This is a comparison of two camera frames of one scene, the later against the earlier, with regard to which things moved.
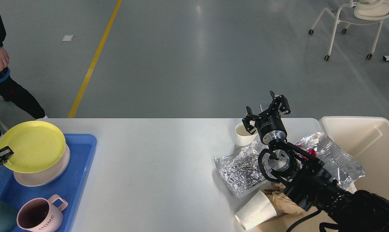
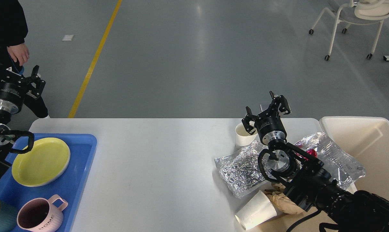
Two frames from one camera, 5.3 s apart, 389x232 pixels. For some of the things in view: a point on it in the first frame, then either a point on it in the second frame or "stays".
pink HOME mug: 40,215 stays
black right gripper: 271,128 stays
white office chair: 374,10 stays
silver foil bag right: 344,169 stays
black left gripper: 3,155 to 6,94
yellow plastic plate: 37,146 to 46,159
